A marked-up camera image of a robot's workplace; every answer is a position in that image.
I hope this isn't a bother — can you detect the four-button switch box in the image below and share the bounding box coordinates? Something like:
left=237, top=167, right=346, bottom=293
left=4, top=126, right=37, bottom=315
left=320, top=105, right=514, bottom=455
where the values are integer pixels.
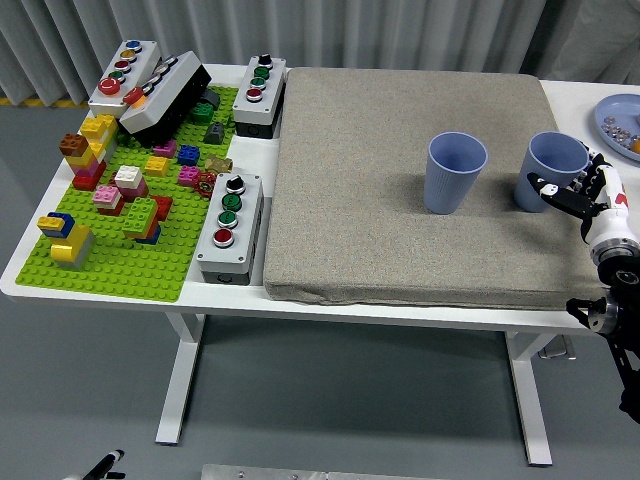
left=231, top=53, right=288, bottom=140
left=195, top=172, right=265, bottom=287

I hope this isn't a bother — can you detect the white table leg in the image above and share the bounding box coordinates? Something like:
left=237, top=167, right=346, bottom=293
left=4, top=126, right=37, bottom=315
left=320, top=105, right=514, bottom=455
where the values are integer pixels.
left=155, top=312, right=206, bottom=446
left=503, top=330, right=557, bottom=467

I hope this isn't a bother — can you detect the grey metal plate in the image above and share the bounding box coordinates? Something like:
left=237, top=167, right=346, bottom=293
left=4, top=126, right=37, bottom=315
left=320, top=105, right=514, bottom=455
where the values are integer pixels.
left=200, top=463, right=451, bottom=480

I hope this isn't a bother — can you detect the brown yellow pink brick tower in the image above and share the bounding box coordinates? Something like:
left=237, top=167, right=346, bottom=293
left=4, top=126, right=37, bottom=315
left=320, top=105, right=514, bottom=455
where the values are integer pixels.
left=58, top=132, right=109, bottom=192

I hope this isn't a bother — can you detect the white button box black base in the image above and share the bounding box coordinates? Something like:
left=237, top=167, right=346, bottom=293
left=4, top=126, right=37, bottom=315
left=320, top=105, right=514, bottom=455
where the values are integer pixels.
left=118, top=50, right=213, bottom=148

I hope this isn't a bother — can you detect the white five-button control box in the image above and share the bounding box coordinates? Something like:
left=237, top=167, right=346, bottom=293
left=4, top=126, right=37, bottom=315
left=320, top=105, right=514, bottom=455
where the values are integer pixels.
left=87, top=39, right=162, bottom=120

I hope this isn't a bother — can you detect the grey-brown cushion mat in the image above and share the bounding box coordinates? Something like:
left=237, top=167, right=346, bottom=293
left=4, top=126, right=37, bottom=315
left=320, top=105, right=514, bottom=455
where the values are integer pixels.
left=262, top=66, right=617, bottom=311

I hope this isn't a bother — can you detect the brass valve fitting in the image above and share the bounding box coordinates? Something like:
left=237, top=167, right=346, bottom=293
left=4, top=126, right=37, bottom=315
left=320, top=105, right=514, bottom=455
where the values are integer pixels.
left=204, top=154, right=234, bottom=176

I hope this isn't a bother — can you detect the blue plate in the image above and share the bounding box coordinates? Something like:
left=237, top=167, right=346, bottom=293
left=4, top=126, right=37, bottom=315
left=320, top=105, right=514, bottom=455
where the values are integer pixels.
left=593, top=92, right=640, bottom=162

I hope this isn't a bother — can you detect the red valve handwheel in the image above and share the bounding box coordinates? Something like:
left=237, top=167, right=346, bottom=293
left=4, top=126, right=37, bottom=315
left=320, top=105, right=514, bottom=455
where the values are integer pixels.
left=193, top=172, right=218, bottom=198

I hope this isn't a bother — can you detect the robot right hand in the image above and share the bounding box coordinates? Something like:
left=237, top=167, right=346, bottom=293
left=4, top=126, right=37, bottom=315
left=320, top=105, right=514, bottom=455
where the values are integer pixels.
left=526, top=141, right=632, bottom=247

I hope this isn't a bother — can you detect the green orange blue brick stack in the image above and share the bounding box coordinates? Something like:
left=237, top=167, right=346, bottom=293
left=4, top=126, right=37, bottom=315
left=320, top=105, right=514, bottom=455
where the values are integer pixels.
left=121, top=196, right=162, bottom=246

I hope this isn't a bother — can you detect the yellow white brick tower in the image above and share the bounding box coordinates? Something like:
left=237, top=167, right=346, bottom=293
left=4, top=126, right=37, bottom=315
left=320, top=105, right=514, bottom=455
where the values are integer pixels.
left=79, top=113, right=119, bottom=164

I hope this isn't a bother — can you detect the yellow floor tape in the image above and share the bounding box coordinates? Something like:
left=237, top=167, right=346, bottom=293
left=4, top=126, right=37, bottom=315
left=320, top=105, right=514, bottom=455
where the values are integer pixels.
left=0, top=97, right=91, bottom=108

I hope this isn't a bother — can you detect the person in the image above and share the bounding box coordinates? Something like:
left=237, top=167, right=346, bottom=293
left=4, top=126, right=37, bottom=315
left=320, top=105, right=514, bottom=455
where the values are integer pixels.
left=519, top=0, right=640, bottom=84

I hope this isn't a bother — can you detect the pink white red brick stack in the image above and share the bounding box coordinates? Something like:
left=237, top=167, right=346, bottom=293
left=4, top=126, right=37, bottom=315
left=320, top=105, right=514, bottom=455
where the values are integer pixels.
left=91, top=184, right=126, bottom=217

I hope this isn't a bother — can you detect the green brick baseplate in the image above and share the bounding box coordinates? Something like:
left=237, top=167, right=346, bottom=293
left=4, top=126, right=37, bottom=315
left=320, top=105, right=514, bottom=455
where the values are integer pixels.
left=14, top=85, right=241, bottom=304

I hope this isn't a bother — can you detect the blue yellow grey brick stack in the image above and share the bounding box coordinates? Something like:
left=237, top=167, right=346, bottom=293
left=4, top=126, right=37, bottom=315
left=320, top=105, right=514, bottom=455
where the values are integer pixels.
left=37, top=211, right=96, bottom=272

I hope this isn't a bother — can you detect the grey pleated curtain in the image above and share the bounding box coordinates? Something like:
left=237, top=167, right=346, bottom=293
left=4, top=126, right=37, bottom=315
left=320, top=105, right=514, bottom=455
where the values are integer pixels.
left=0, top=0, right=561, bottom=107

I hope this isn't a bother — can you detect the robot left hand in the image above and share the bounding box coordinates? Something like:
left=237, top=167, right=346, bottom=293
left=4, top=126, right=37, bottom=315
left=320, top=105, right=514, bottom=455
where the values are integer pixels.
left=62, top=449, right=126, bottom=480

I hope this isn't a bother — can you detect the blue ribbed cup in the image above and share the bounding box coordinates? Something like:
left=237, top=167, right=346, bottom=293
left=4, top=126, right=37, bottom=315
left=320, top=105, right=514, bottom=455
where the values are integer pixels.
left=422, top=130, right=489, bottom=216
left=513, top=130, right=591, bottom=214

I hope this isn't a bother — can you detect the grey metal bracket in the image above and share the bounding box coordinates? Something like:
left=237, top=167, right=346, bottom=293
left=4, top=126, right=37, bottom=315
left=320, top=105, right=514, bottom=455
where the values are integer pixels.
left=537, top=334, right=577, bottom=361

